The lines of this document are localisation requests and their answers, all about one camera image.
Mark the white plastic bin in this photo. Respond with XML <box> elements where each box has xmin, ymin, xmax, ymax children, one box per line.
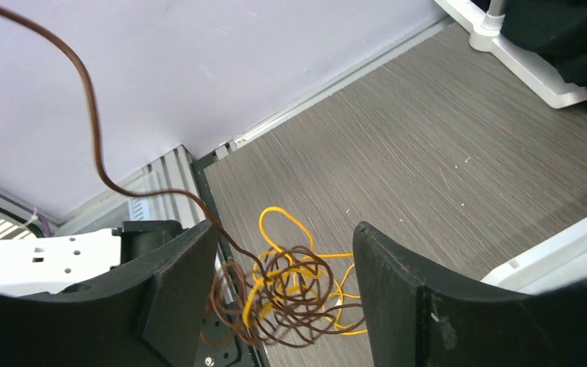
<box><xmin>482</xmin><ymin>217</ymin><xmax>587</xmax><ymax>294</ymax></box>

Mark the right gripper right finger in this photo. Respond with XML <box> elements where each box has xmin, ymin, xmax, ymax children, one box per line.
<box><xmin>352</xmin><ymin>221</ymin><xmax>587</xmax><ymax>366</ymax></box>

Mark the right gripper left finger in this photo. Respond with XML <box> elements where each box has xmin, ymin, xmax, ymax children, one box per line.
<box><xmin>0</xmin><ymin>221</ymin><xmax>219</xmax><ymax>366</ymax></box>

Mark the yellow cable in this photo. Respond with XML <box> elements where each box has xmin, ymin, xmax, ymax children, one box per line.
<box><xmin>242</xmin><ymin>206</ymin><xmax>368</xmax><ymax>337</ymax></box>

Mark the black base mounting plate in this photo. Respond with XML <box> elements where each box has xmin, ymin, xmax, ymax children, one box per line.
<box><xmin>187</xmin><ymin>153</ymin><xmax>270</xmax><ymax>366</ymax></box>

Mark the brown cable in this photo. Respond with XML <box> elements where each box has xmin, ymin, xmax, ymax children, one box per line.
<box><xmin>0</xmin><ymin>0</ymin><xmax>366</xmax><ymax>350</ymax></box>

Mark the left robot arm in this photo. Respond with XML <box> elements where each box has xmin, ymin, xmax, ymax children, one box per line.
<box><xmin>0</xmin><ymin>220</ymin><xmax>183</xmax><ymax>297</ymax></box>

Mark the black t-shirt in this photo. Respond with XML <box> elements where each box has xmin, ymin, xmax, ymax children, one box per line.
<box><xmin>501</xmin><ymin>0</ymin><xmax>587</xmax><ymax>110</ymax></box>

